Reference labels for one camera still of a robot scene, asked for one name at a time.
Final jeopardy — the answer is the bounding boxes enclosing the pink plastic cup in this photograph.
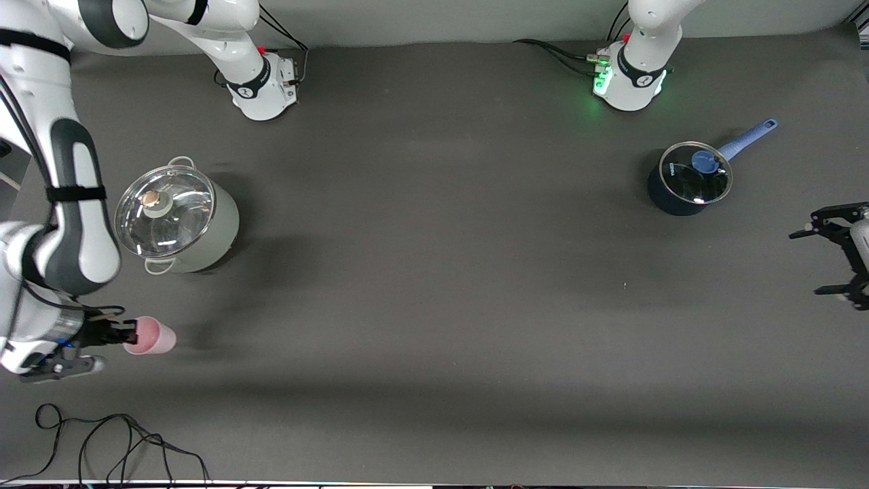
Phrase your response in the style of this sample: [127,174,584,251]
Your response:
[123,316,177,356]

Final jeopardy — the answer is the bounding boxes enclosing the black left arm base cables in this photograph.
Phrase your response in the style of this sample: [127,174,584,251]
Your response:
[513,0,633,77]

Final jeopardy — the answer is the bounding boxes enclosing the thin black loose cable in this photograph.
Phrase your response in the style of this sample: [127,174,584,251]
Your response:
[0,403,211,487]

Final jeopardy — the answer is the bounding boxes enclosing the grey stock pot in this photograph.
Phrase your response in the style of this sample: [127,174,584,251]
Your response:
[115,156,240,276]

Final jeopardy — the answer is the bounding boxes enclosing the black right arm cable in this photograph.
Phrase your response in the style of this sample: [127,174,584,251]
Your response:
[0,68,127,324]

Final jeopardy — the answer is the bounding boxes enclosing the glass lid with tan knob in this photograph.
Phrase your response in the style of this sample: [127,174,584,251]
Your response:
[114,165,217,259]

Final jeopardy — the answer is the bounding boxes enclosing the dark blue saucepan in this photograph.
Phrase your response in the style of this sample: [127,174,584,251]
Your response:
[647,119,779,217]

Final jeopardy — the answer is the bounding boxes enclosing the black right arm base cables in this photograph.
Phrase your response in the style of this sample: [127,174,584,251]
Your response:
[215,5,310,86]

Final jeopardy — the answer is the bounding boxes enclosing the glass lid with blue knob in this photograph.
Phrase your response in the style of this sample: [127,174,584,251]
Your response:
[660,141,734,206]

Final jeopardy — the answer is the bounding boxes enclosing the black arm base cables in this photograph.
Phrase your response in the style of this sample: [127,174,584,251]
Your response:
[513,0,633,77]
[215,5,310,86]

